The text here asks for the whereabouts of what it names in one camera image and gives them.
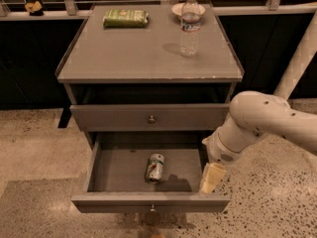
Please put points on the clear plastic water bottle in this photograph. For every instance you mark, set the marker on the clear plastic water bottle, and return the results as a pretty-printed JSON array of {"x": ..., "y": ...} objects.
[{"x": 190, "y": 26}]

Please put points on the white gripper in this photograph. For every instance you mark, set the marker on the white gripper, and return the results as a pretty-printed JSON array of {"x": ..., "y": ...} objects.
[{"x": 219, "y": 152}]

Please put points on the white ceramic bowl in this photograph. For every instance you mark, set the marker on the white ceramic bowl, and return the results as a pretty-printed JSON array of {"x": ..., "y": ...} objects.
[{"x": 176, "y": 10}]

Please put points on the brass top drawer knob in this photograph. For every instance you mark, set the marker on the brass top drawer knob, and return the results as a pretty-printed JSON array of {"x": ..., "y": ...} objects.
[{"x": 152, "y": 119}]

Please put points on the grey three-drawer cabinet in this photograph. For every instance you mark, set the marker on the grey three-drawer cabinet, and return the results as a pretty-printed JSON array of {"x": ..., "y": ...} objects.
[{"x": 145, "y": 66}]

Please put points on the closed grey top drawer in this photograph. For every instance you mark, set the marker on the closed grey top drawer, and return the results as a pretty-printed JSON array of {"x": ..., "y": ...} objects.
[{"x": 134, "y": 117}]

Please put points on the brass middle drawer knob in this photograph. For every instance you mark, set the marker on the brass middle drawer knob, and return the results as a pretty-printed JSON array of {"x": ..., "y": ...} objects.
[{"x": 153, "y": 210}]

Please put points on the open grey middle drawer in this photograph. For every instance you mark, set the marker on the open grey middle drawer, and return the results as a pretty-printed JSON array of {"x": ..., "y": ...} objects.
[{"x": 116, "y": 180}]

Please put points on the green snack bag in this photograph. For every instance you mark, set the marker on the green snack bag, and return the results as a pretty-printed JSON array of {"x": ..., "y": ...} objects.
[{"x": 125, "y": 18}]

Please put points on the brass drawer knob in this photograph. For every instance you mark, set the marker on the brass drawer knob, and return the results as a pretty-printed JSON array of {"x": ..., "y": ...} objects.
[
  {"x": 153, "y": 210},
  {"x": 152, "y": 119}
]

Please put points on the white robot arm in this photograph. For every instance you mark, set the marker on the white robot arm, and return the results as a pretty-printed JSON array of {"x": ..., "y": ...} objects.
[{"x": 252, "y": 115}]

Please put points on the small yellow black object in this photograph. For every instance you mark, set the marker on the small yellow black object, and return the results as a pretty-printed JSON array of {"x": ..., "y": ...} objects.
[{"x": 34, "y": 8}]

